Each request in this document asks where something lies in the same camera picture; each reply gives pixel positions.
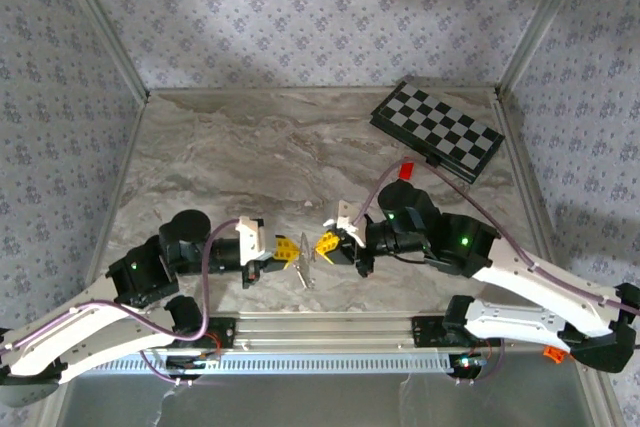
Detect folded black white chessboard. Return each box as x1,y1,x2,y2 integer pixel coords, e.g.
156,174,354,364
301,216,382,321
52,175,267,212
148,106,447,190
368,77,506,186

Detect small circuit board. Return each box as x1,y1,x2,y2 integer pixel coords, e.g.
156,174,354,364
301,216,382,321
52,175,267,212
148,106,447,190
449,354,489,372
166,354,221,372

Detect aluminium front rail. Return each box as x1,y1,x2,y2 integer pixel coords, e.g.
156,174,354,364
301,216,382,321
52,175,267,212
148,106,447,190
204,310,599,354

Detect aluminium side rail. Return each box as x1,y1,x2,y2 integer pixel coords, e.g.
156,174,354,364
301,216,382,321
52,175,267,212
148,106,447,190
82,96,149,298
492,91,569,273

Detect red black power wires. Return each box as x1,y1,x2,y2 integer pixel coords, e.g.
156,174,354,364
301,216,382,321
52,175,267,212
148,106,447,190
469,332,495,362
201,330,224,361

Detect grey slotted cable duct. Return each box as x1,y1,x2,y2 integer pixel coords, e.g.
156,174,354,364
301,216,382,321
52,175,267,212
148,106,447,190
92,350,459,376

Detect short purple cable loop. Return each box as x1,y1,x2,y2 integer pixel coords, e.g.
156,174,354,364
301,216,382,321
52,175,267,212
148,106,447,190
139,349,197,388
452,336,507,388

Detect aluminium frame post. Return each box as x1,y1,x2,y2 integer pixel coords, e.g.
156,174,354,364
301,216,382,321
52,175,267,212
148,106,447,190
47,0,152,102
494,0,599,98

